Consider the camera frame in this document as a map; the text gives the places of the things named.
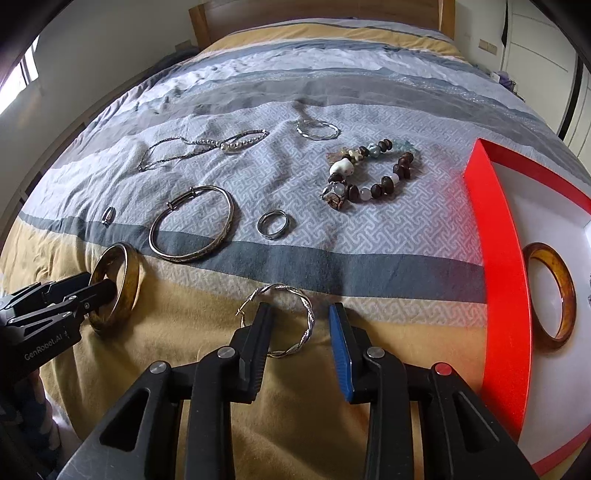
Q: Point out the wooden headboard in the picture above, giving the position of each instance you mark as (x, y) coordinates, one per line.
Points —
(323, 9)

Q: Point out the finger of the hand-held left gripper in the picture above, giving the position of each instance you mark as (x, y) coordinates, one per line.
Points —
(64, 282)
(99, 293)

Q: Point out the red jewelry box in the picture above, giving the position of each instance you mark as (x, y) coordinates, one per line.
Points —
(503, 300)

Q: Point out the silver bangle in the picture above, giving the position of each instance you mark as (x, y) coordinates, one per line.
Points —
(194, 257)

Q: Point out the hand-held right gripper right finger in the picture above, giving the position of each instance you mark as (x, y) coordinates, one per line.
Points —
(344, 350)

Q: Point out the silver twisted hoop earring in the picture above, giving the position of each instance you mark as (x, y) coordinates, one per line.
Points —
(310, 323)
(318, 138)

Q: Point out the white wardrobe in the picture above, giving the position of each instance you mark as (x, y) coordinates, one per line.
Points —
(531, 46)

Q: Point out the small purple container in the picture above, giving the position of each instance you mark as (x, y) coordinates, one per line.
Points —
(503, 79)

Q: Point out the beige wall switch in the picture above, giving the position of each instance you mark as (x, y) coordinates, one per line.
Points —
(487, 46)

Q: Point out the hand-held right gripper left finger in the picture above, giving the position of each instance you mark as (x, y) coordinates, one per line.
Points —
(258, 341)

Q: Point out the grey wall switch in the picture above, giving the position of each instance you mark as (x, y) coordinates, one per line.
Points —
(183, 45)

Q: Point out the amber bangle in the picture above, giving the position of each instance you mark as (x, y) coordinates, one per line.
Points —
(135, 281)
(570, 295)

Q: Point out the striped quilt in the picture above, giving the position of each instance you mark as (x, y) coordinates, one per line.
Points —
(369, 230)

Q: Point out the window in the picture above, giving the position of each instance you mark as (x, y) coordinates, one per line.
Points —
(18, 83)

